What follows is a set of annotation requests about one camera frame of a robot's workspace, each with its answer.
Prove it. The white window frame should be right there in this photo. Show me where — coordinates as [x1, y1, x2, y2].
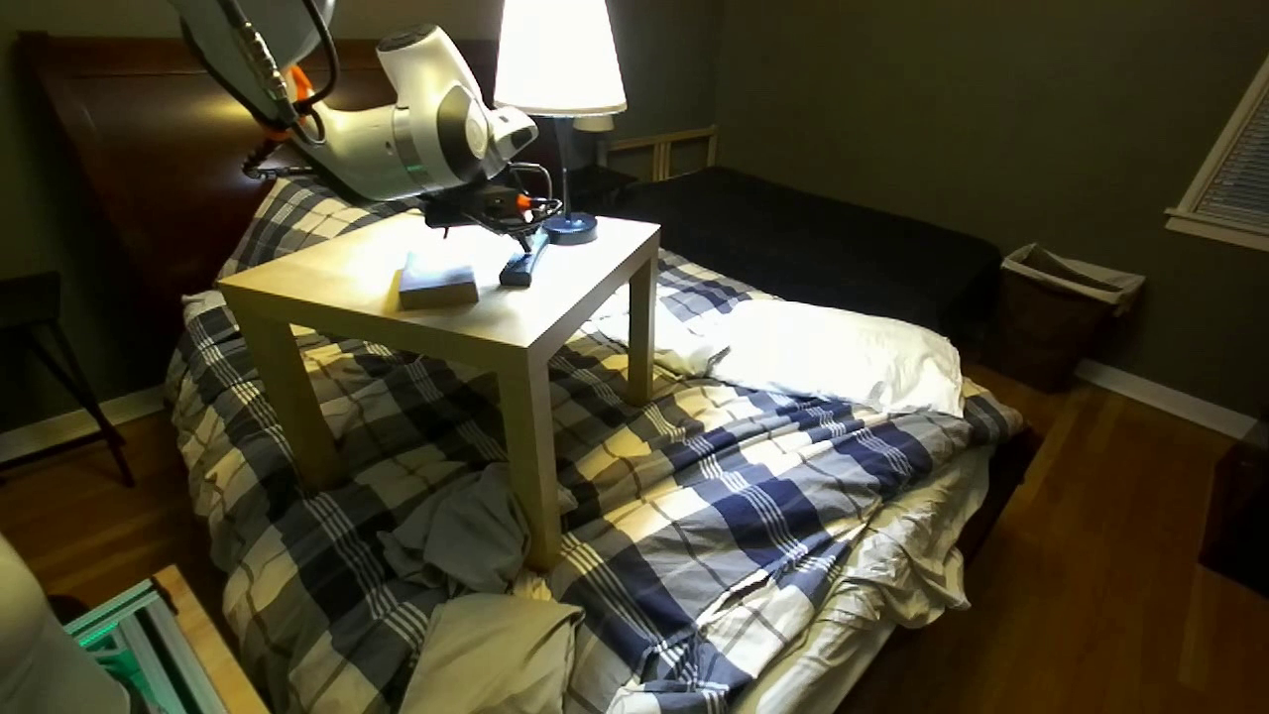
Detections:
[1161, 50, 1269, 256]

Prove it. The light wooden side table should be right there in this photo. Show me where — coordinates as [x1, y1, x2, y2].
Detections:
[216, 210, 668, 575]

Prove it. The black chair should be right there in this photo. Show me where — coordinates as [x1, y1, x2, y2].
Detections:
[0, 269, 144, 493]

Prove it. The blue book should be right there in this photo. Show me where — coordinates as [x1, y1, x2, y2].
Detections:
[393, 245, 485, 317]

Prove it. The wicker basket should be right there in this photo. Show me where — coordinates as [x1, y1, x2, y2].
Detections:
[994, 239, 1149, 398]

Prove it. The wooden base board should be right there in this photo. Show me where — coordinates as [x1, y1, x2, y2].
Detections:
[146, 563, 278, 714]

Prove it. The plaid blue white bed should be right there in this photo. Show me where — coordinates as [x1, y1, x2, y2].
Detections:
[164, 174, 1030, 714]

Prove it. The beige pillow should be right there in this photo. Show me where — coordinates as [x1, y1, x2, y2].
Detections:
[393, 589, 586, 714]

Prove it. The light wooden shelf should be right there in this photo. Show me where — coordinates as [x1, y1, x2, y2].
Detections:
[598, 117, 724, 186]

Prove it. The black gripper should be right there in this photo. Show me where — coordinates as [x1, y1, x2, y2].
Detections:
[416, 174, 563, 263]

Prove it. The white shade table lamp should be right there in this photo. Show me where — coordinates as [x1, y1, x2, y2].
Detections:
[487, 0, 635, 251]

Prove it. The dark slim remote control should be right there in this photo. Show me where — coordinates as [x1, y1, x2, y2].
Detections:
[496, 228, 557, 294]

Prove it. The gray crumpled cloth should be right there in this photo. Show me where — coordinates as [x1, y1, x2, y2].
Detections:
[378, 458, 567, 601]

